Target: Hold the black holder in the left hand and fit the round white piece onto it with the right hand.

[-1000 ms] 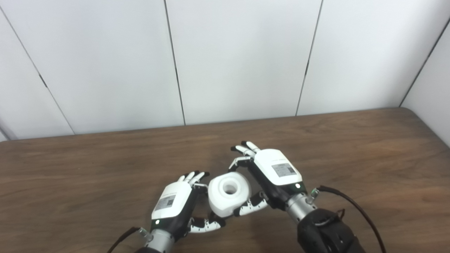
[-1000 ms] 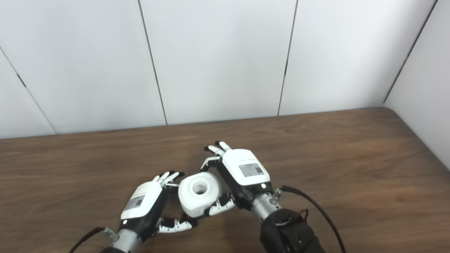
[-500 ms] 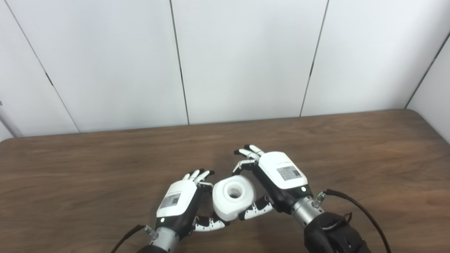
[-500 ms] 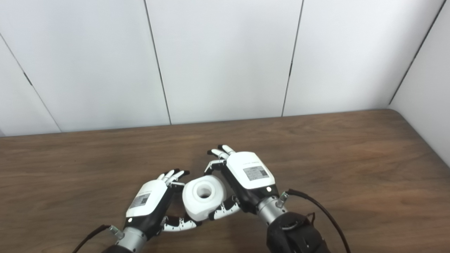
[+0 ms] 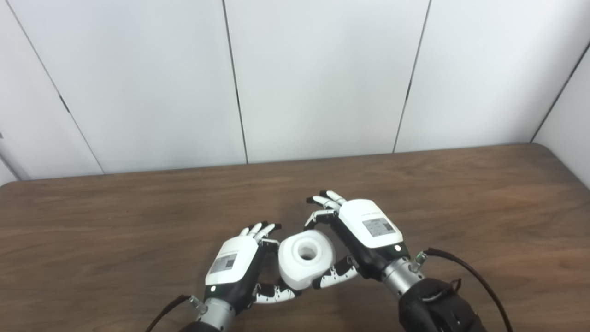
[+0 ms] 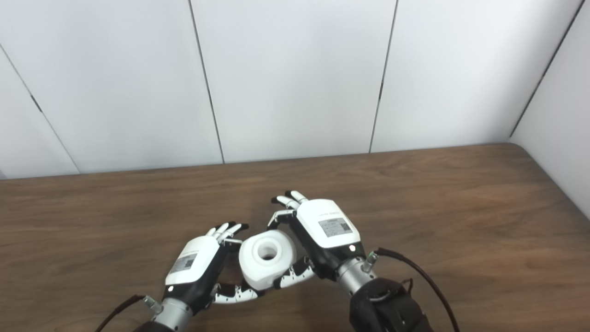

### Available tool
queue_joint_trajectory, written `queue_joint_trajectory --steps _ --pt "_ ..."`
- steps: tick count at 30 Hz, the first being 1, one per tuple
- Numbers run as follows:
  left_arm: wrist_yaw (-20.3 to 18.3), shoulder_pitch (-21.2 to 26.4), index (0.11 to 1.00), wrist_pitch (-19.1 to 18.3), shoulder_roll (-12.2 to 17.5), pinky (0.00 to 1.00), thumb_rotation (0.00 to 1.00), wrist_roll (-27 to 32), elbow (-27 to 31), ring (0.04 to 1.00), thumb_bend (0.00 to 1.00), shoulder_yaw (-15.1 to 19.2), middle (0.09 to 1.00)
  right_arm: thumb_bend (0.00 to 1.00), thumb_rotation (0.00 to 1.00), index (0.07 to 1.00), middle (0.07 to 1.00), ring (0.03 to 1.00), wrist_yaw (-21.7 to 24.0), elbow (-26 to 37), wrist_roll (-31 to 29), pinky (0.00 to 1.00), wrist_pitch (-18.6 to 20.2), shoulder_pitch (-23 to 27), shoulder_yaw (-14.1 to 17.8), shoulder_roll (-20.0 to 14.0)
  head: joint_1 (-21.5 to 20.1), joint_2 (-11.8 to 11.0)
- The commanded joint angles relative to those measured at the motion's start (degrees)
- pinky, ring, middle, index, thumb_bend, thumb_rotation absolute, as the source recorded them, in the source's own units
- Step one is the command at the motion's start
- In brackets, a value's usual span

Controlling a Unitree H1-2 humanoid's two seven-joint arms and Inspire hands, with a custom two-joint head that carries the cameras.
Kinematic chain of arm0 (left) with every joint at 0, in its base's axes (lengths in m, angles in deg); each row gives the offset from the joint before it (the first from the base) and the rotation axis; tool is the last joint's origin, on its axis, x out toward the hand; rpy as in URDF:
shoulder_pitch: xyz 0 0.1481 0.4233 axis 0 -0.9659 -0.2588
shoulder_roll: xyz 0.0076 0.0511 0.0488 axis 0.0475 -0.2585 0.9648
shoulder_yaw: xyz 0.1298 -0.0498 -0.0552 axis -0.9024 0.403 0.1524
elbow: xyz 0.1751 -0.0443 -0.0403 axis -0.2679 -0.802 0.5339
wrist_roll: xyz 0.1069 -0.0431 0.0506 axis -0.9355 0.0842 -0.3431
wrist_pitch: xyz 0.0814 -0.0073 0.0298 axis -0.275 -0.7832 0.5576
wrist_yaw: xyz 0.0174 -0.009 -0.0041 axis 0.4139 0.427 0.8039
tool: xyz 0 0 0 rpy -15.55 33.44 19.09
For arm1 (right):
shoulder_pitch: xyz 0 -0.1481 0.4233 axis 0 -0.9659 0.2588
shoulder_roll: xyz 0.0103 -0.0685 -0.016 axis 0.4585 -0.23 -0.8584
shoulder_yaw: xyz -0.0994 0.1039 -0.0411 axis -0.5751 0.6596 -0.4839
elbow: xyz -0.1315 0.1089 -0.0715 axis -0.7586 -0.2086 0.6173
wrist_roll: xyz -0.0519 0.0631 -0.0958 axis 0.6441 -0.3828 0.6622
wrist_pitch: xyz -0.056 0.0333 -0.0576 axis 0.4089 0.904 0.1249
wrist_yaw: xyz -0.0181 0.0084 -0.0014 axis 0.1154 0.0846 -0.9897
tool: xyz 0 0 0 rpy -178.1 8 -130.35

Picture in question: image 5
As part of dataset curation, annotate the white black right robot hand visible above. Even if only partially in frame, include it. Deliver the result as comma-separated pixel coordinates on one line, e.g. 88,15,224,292
304,190,411,290

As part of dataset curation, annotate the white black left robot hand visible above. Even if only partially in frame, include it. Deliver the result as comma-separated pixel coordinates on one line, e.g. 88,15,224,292
204,222,300,316

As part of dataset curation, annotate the round white plastic piece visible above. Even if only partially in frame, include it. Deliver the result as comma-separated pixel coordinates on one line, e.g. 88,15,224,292
278,230,337,291

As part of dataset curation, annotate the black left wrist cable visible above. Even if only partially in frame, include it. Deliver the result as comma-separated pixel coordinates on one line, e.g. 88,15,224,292
145,295,206,332

